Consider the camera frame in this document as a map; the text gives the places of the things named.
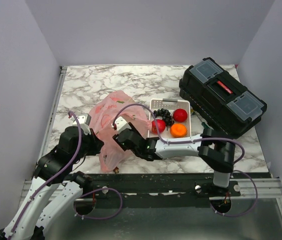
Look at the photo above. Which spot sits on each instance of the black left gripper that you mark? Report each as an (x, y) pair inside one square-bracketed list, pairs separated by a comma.
[(97, 143)]

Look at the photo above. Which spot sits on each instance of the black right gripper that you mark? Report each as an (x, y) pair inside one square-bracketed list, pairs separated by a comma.
[(115, 138)]

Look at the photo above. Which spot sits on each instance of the red fake apple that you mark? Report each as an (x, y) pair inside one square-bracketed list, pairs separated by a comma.
[(158, 126)]

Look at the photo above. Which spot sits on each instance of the dark fake grape bunch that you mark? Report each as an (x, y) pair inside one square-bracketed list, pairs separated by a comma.
[(165, 115)]

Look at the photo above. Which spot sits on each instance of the orange fake tangerine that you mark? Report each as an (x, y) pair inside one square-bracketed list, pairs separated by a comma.
[(178, 130)]

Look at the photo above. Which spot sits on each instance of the red fake pomegranate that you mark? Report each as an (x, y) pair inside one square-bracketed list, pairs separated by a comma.
[(180, 115)]

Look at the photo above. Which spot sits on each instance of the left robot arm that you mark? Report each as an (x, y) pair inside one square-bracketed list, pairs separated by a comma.
[(54, 186)]

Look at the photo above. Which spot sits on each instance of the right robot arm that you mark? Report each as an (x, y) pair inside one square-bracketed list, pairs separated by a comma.
[(217, 152)]

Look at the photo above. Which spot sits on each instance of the brown toy faucet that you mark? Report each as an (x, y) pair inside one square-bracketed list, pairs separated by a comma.
[(116, 170)]

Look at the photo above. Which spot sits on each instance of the white perforated plastic basket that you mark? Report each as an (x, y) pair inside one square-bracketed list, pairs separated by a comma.
[(166, 142)]

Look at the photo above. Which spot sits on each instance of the black plastic toolbox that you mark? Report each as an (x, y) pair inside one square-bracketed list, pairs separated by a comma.
[(222, 101)]

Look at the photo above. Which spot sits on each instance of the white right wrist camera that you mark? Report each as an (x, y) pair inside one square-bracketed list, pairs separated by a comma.
[(121, 124)]

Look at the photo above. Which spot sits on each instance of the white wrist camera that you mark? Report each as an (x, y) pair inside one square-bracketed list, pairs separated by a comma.
[(84, 122), (121, 124)]

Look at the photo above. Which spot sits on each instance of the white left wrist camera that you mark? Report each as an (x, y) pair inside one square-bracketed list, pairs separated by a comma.
[(84, 122)]

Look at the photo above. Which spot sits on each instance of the green handled screwdriver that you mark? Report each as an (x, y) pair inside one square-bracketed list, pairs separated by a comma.
[(196, 119)]

